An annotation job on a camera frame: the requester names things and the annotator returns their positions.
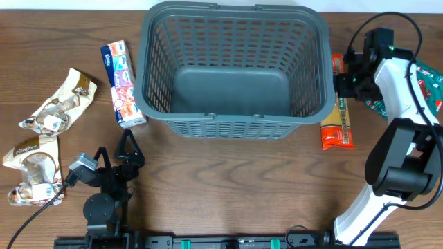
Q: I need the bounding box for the grey plastic basket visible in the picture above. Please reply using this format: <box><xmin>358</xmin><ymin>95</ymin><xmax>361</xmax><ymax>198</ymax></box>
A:
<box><xmin>134</xmin><ymin>1</ymin><xmax>335</xmax><ymax>140</ymax></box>

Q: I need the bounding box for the upper beige snack bag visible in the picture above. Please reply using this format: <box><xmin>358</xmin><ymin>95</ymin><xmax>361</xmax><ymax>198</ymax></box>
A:
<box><xmin>19</xmin><ymin>68</ymin><xmax>97</xmax><ymax>136</ymax></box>

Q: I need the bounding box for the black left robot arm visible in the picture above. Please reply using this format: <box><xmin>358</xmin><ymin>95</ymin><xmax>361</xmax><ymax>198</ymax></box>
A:
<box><xmin>83</xmin><ymin>129</ymin><xmax>145</xmax><ymax>249</ymax></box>

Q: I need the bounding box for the beige snack bag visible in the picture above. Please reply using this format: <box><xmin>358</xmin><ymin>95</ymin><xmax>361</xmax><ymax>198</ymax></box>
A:
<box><xmin>3</xmin><ymin>135</ymin><xmax>62</xmax><ymax>206</ymax></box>
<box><xmin>19</xmin><ymin>68</ymin><xmax>97</xmax><ymax>136</ymax></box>

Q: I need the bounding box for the colourful tissue pack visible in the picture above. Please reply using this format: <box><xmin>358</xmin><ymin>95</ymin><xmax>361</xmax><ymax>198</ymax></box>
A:
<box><xmin>100</xmin><ymin>40</ymin><xmax>147</xmax><ymax>129</ymax></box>

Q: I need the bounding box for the green Nescafe coffee bag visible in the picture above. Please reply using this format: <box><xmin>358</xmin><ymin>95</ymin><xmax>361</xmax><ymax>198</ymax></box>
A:
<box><xmin>365</xmin><ymin>60</ymin><xmax>442</xmax><ymax>120</ymax></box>

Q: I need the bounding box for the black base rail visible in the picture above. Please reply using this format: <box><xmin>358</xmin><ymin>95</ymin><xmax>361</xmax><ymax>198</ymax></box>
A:
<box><xmin>53</xmin><ymin>233</ymin><xmax>401</xmax><ymax>249</ymax></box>

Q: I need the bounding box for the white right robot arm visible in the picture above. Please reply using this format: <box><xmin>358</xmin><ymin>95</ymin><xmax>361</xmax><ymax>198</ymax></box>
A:
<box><xmin>333</xmin><ymin>28</ymin><xmax>442</xmax><ymax>246</ymax></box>

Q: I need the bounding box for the black camera cable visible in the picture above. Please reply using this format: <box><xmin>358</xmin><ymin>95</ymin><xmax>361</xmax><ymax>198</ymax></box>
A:
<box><xmin>6</xmin><ymin>169</ymin><xmax>81</xmax><ymax>249</ymax></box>

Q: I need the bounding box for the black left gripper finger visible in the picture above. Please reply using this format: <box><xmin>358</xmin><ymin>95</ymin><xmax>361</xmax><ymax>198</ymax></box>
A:
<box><xmin>114</xmin><ymin>129</ymin><xmax>145</xmax><ymax>165</ymax></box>
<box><xmin>93</xmin><ymin>147</ymin><xmax>112</xmax><ymax>170</ymax></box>

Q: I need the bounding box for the San Remo spaghetti packet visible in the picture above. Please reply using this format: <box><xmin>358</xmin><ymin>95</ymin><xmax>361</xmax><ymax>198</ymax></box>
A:
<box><xmin>320</xmin><ymin>53</ymin><xmax>355</xmax><ymax>151</ymax></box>

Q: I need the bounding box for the lower beige snack bag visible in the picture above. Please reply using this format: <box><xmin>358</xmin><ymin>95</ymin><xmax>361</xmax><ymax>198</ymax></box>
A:
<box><xmin>3</xmin><ymin>135</ymin><xmax>62</xmax><ymax>206</ymax></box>

